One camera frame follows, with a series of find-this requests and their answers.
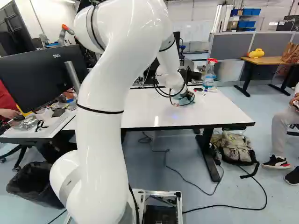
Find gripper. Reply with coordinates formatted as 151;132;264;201
181;91;195;101

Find green towel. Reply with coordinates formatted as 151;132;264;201
173;94;196;108

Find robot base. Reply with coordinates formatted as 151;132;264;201
129;188;184;224

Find white table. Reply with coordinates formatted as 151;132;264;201
62;84;256;183

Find white marker pen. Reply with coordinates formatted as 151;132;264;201
202;88;220;97

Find clear spray bottle red trigger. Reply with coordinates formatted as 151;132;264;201
201;58;218;91

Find grey office partition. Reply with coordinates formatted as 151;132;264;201
208;31;299;82

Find camouflage backpack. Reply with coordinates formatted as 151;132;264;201
209;130;260;180

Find yellow duck toy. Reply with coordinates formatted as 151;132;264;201
248;48;265;59

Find wooden desk black legs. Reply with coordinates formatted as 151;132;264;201
233;55;299;98

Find person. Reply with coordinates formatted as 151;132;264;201
0;80;22;122
261;82;299;186

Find brown paper bag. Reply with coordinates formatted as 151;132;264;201
280;42;299;64

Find white desk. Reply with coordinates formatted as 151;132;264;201
0;102;78;172

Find black computer monitor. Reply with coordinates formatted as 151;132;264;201
0;44;89;114

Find black trash bin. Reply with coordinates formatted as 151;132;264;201
6;161;65;210

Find black floor cable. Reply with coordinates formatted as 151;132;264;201
138;130;268;214

